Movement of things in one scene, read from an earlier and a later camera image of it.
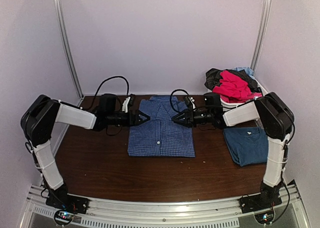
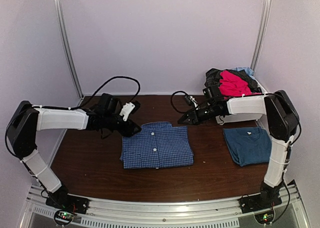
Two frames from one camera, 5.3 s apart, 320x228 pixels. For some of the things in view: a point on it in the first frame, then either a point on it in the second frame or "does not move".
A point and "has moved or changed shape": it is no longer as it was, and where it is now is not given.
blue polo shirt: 249,145 does not move
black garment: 212,79 does not move
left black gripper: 136,118 to 127,130
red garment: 233,89 does not move
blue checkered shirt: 160,136 has moved or changed shape
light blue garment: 247,70 does not move
